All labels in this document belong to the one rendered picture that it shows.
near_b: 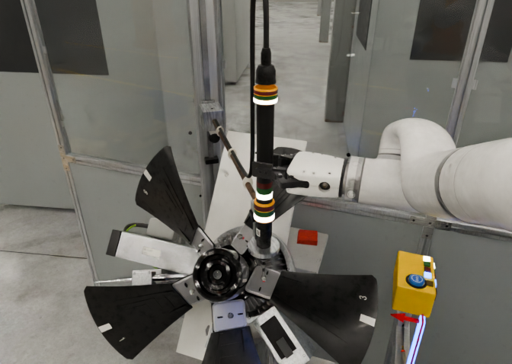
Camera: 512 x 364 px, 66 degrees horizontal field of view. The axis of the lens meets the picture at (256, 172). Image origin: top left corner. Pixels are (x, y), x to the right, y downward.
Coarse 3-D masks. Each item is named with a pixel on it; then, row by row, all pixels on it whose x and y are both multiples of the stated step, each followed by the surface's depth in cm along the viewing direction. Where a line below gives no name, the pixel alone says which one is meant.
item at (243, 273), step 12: (204, 252) 91; (216, 252) 90; (228, 252) 89; (204, 264) 91; (216, 264) 90; (228, 264) 89; (240, 264) 88; (252, 264) 98; (204, 276) 89; (228, 276) 88; (240, 276) 87; (204, 288) 89; (216, 288) 88; (228, 288) 88; (240, 288) 88; (216, 300) 87; (228, 300) 97
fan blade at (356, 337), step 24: (288, 288) 90; (312, 288) 91; (336, 288) 91; (360, 288) 90; (288, 312) 85; (312, 312) 85; (336, 312) 86; (360, 312) 86; (312, 336) 82; (336, 336) 83; (360, 336) 83; (336, 360) 80; (360, 360) 80
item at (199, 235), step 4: (196, 232) 97; (200, 232) 95; (196, 236) 98; (200, 236) 97; (204, 236) 95; (196, 240) 99; (200, 240) 97; (204, 240) 96; (208, 240) 94; (196, 244) 100; (204, 244) 97; (208, 244) 95; (212, 244) 94; (196, 248) 101; (200, 248) 99; (204, 248) 98; (208, 248) 96; (212, 248) 95; (200, 252) 100
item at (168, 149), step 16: (160, 160) 101; (144, 176) 106; (160, 176) 101; (176, 176) 98; (160, 192) 102; (176, 192) 98; (144, 208) 110; (160, 208) 105; (176, 208) 99; (176, 224) 102; (192, 224) 96; (192, 240) 100
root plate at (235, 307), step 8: (216, 304) 91; (224, 304) 92; (232, 304) 94; (240, 304) 95; (216, 312) 91; (224, 312) 92; (232, 312) 93; (240, 312) 94; (216, 320) 90; (224, 320) 91; (232, 320) 92; (240, 320) 94; (216, 328) 90; (224, 328) 91; (232, 328) 92
